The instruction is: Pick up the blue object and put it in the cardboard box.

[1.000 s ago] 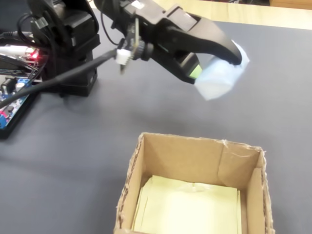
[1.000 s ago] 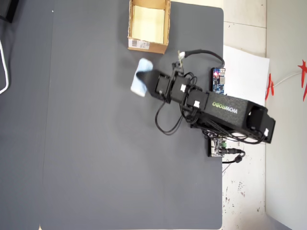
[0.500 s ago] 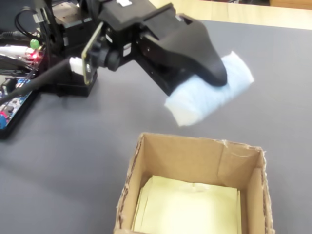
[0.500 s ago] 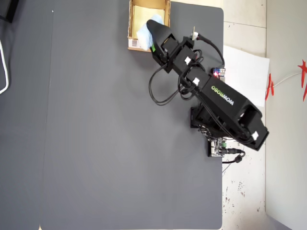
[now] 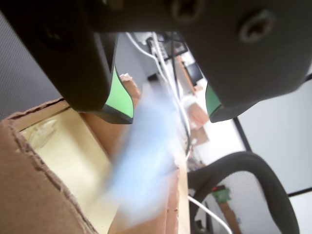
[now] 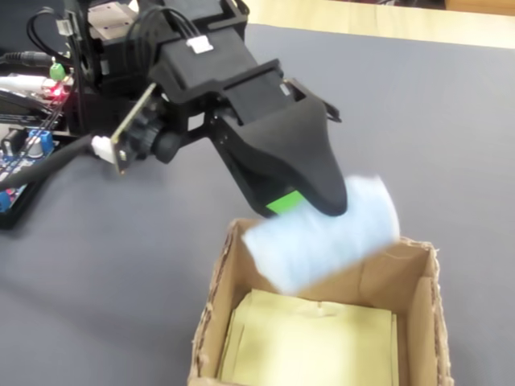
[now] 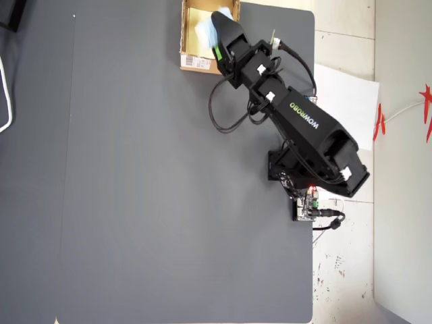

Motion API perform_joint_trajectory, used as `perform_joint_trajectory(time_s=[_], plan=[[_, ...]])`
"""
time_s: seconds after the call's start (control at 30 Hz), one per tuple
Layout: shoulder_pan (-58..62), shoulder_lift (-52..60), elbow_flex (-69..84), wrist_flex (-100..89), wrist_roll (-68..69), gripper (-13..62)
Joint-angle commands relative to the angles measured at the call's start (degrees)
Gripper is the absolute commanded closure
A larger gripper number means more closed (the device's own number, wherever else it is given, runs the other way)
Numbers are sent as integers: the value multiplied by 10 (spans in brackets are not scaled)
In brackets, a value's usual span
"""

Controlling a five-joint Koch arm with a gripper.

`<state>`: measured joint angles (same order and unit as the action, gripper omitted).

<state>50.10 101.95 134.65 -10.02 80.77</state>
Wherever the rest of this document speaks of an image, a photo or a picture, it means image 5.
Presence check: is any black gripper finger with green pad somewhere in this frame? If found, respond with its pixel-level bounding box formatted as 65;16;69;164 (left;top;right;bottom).
94;0;312;123
0;0;135;125

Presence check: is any white cable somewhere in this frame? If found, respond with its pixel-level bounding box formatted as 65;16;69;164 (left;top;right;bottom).
125;31;191;160
187;195;233;234

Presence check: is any black mesh office chair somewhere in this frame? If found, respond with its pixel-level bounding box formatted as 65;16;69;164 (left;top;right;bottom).
187;151;301;234

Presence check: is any green circuit board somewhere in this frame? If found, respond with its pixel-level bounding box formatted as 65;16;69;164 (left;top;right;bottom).
211;185;232;203

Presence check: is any light blue yarn-wrapped block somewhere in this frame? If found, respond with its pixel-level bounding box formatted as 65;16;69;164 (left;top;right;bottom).
103;94;182;226

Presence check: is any brown cardboard box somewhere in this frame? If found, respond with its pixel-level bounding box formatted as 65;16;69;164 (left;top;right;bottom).
0;73;189;234

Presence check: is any small cardboard piece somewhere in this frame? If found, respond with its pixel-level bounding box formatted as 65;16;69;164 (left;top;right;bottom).
186;101;211;145

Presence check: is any black textured mat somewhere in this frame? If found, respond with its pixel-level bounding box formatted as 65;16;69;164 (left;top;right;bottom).
0;12;64;121

